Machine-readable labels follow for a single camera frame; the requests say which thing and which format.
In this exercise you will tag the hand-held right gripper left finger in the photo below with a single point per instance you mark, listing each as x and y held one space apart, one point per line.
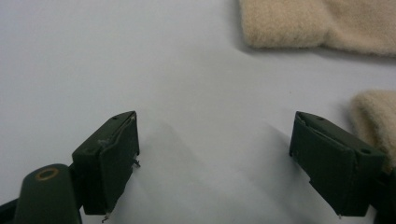
106 161

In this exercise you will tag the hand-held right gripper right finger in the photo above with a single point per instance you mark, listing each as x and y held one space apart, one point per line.
331 161

